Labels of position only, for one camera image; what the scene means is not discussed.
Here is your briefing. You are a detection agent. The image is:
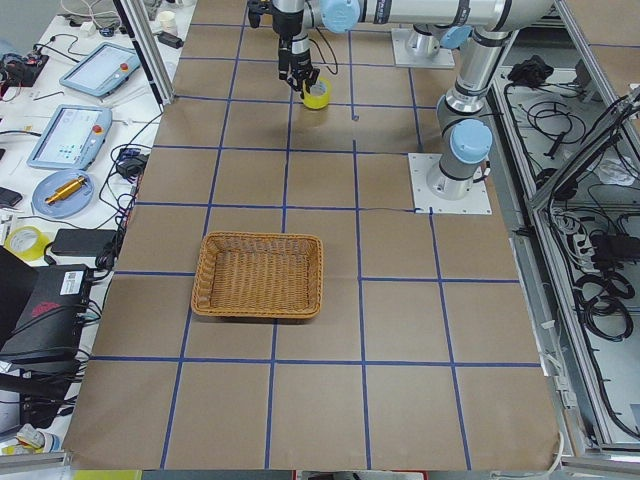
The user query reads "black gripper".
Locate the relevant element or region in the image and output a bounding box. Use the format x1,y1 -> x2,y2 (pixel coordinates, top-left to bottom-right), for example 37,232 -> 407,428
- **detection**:
278,37 -> 320,99
272,0 -> 304,38

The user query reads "yellow tape roll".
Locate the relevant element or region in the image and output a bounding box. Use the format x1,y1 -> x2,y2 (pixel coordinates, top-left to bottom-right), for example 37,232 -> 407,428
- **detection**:
4,226 -> 50,262
302,77 -> 332,111

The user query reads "yellow tape roll on desk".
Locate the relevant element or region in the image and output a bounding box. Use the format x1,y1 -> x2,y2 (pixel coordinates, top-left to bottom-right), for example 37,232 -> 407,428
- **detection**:
4,226 -> 50,262

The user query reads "white paper cup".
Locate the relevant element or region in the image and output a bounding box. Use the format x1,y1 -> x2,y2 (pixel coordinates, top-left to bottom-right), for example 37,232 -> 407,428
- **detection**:
156,10 -> 178,36

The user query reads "upper teach pendant tablet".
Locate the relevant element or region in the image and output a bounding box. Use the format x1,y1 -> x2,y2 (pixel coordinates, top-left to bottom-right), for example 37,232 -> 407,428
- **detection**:
59,42 -> 141,98

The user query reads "teach pendant tablet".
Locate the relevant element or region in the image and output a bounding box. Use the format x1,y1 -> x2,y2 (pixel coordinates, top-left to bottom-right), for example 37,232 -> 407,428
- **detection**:
26,104 -> 112,170
59,42 -> 141,98

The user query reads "brown wicker basket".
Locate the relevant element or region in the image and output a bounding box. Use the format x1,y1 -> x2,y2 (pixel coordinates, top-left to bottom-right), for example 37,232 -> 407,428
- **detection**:
191,231 -> 324,320

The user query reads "lower teach pendant tablet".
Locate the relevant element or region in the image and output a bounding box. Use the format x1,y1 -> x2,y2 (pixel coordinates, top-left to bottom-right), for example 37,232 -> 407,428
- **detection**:
26,104 -> 112,170

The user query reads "blue plate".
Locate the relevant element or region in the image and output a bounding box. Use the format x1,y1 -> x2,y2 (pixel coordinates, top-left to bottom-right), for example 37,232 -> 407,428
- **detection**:
31,169 -> 95,219

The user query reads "brass cylinder tool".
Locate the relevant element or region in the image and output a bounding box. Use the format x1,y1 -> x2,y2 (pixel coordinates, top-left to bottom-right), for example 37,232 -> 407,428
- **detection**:
45,176 -> 87,205

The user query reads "black power adapter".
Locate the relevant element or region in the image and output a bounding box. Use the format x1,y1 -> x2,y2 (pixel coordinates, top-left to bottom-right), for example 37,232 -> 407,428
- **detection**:
50,229 -> 116,257

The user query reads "black computer box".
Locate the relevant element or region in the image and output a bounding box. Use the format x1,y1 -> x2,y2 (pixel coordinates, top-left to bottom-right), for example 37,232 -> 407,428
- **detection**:
1,248 -> 91,365

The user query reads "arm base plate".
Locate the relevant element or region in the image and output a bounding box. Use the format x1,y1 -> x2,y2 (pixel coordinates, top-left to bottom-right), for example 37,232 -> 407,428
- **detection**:
408,153 -> 492,215
391,28 -> 455,70

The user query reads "aluminium frame post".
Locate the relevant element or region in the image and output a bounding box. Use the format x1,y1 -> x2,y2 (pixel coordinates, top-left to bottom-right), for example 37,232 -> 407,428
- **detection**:
114,0 -> 174,106

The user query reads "black cable bundle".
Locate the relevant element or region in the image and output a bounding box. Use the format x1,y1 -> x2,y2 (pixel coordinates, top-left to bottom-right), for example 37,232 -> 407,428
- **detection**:
572,274 -> 636,341

